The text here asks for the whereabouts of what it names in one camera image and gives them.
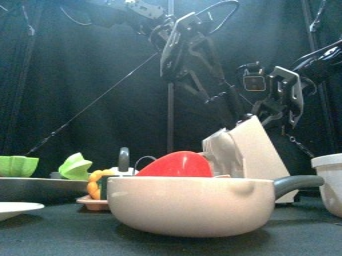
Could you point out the pink rectangular tray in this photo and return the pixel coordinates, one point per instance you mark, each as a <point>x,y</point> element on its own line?
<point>91,204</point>

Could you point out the grey rectangular tray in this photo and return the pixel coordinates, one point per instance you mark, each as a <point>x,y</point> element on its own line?
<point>40,188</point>

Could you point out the black vertical frame pole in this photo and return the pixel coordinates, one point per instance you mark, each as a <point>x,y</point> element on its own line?
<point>170,116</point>

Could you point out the orange toy corn piece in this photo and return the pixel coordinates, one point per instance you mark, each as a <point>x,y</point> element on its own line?
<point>93,186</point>

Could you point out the orange and green toy vegetable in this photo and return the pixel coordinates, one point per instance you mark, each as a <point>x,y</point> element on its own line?
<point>18,166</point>

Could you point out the dark rectangular toy food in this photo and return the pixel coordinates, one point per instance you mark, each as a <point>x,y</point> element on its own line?
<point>103,190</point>

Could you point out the white and silver toy toaster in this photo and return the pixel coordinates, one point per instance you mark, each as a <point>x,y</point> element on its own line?
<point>258,156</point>

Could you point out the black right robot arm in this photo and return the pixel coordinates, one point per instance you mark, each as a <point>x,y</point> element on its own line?
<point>322,60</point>

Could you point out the white toy pot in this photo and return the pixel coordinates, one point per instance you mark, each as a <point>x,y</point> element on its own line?
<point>332,186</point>

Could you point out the white round plate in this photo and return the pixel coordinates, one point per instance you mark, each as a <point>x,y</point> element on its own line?
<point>18,208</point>

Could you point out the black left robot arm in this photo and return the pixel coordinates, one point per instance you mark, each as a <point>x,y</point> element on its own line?
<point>134,10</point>

